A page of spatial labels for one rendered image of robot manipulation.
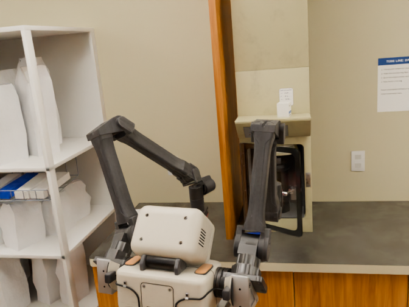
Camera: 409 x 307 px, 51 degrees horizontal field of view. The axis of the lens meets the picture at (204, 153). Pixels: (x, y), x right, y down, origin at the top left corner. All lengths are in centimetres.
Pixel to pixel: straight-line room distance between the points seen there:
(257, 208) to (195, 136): 124
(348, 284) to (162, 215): 96
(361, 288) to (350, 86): 103
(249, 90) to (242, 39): 22
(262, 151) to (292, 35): 74
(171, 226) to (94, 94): 152
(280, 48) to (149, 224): 102
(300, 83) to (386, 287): 91
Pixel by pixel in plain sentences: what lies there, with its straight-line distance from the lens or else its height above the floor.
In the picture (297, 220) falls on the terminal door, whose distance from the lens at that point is 194.
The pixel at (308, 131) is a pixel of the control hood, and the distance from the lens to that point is 193.
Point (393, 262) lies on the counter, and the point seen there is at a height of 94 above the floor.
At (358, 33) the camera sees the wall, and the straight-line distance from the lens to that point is 239.
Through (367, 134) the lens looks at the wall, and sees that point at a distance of 246.
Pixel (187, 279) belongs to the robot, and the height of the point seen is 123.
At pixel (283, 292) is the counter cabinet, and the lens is 198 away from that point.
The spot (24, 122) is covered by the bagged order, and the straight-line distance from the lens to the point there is 237.
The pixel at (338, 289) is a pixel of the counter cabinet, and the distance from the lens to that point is 197.
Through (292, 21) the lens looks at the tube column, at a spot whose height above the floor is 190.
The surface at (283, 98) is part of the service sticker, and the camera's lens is 196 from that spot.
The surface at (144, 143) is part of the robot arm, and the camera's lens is 159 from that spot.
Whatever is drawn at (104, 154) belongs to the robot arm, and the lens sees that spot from 148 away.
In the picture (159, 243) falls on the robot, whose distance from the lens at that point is 124.
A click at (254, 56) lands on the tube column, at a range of 195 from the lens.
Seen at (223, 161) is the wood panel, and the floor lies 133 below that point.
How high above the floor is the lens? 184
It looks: 14 degrees down
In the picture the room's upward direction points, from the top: 5 degrees counter-clockwise
